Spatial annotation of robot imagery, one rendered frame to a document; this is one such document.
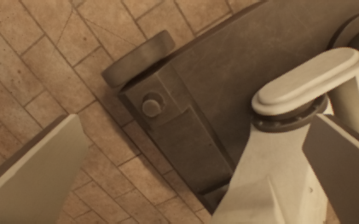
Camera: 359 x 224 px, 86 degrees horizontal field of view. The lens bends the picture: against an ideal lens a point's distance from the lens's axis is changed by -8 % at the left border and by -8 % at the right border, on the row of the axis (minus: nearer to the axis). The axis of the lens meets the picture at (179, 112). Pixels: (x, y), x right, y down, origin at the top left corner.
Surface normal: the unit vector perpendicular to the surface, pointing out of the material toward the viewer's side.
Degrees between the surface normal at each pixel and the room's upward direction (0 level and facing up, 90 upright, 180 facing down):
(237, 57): 0
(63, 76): 0
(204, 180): 0
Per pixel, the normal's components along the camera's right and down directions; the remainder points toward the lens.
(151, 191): 0.01, 0.39
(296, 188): -0.52, -0.78
